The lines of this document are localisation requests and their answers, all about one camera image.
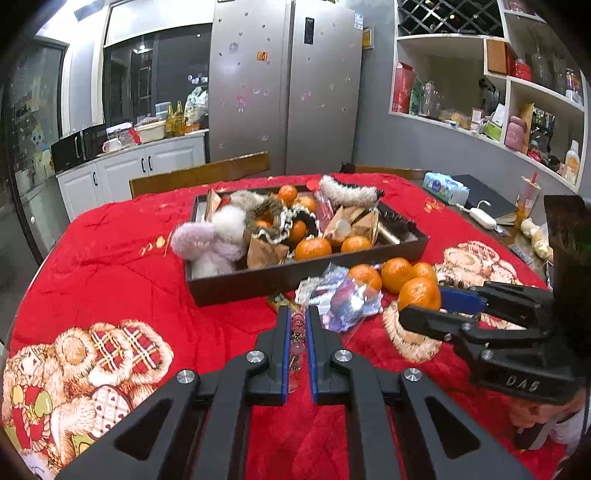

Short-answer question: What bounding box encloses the black lace scrunchie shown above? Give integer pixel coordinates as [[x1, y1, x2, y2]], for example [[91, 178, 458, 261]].
[[270, 205, 321, 259]]

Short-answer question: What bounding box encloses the glass sliding door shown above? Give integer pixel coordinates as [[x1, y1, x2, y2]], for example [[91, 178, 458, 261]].
[[0, 39, 70, 259]]

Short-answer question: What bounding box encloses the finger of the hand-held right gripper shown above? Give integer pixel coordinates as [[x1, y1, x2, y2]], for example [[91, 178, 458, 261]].
[[398, 305, 555, 352], [438, 281, 555, 331]]

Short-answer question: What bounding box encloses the beige fur scrunchie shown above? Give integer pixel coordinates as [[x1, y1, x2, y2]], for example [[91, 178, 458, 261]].
[[229, 191, 269, 210]]

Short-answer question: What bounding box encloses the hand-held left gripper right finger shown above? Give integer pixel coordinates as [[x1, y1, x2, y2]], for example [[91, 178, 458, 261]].
[[306, 305, 536, 480]]

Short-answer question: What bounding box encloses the wooden bead bracelet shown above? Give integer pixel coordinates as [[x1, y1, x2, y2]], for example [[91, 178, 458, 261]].
[[436, 272, 481, 291]]

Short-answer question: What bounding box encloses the red gift box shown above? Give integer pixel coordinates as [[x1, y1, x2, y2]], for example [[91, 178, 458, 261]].
[[392, 62, 416, 114]]

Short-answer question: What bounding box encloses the black microwave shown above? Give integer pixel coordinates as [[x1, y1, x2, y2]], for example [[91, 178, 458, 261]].
[[51, 124, 107, 174]]

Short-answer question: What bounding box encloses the blue tissue pack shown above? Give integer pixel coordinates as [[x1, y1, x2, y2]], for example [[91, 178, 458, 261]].
[[422, 172, 469, 204]]

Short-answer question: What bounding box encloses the white plastic bag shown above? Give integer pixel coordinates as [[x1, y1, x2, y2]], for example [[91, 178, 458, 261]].
[[185, 87, 209, 130]]

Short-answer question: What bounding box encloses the white fluffy hair clip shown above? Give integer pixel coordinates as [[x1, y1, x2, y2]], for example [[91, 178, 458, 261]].
[[318, 174, 385, 207]]

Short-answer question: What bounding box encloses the clear glass jar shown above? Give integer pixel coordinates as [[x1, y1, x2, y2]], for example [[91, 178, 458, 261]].
[[420, 82, 441, 118]]

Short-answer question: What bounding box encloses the white wall shelf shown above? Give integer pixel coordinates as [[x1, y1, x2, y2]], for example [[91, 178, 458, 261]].
[[388, 0, 591, 195]]

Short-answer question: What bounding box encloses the brown knit scrunchie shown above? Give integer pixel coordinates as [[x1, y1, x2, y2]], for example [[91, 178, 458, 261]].
[[243, 198, 284, 241]]

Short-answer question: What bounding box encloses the pale fluffy scrunchie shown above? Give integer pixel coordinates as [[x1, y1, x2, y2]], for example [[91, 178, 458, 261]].
[[191, 244, 247, 278]]

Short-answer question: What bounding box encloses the white kitchen cabinet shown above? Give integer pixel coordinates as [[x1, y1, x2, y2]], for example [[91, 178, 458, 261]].
[[55, 130, 207, 222]]

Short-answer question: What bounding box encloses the white lotion bottle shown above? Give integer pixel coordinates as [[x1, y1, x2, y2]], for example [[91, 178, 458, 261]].
[[564, 140, 581, 184]]

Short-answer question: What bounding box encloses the dark rectangular tray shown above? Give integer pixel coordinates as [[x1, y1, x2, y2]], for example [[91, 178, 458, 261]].
[[185, 184, 430, 308]]

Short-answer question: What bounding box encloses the wooden box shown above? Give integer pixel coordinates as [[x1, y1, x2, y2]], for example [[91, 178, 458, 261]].
[[486, 38, 508, 76]]

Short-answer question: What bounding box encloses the red printed blanket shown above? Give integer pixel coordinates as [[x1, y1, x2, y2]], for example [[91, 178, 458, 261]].
[[0, 173, 555, 480]]

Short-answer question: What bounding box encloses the black notebook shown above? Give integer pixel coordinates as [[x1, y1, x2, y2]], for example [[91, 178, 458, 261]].
[[450, 174, 520, 225]]

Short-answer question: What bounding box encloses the crystal bead bracelet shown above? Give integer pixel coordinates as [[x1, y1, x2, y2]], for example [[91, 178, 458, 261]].
[[288, 311, 309, 374]]

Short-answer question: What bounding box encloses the clear plastic packet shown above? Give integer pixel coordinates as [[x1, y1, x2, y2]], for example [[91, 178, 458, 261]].
[[295, 263, 384, 333]]

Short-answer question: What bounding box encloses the drink cup with straw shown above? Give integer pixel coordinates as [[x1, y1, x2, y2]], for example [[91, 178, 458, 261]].
[[515, 173, 541, 227]]

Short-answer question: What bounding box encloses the white food bag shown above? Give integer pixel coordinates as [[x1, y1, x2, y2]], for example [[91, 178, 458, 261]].
[[521, 218, 555, 261]]

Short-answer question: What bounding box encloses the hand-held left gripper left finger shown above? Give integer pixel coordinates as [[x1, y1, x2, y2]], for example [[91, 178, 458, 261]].
[[55, 305, 293, 480]]

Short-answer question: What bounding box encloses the white fluffy scrunchie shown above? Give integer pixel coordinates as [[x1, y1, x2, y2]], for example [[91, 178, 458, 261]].
[[211, 206, 246, 245]]

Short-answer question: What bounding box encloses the pink container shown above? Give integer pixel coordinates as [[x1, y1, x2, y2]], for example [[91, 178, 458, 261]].
[[504, 115, 527, 152]]

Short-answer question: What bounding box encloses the wooden chair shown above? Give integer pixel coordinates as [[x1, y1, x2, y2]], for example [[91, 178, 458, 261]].
[[129, 151, 271, 199], [353, 165, 430, 182]]

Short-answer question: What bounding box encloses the black hair claw clip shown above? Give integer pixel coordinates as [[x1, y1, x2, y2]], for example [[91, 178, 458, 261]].
[[379, 203, 419, 241]]

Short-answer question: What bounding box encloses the person's right hand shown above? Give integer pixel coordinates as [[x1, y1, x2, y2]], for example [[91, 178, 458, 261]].
[[509, 394, 587, 432]]

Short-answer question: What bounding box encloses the clear pink plastic tube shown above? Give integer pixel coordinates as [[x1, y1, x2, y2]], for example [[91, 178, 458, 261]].
[[315, 189, 335, 232]]

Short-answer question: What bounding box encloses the white power adapter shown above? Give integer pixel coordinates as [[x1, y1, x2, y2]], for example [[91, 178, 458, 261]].
[[456, 199, 498, 229]]

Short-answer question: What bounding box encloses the silver double-door fridge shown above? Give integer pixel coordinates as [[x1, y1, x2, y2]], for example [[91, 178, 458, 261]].
[[205, 0, 365, 178]]

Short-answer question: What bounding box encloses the white basin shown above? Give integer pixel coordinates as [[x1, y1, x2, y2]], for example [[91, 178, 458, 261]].
[[137, 122, 166, 143]]

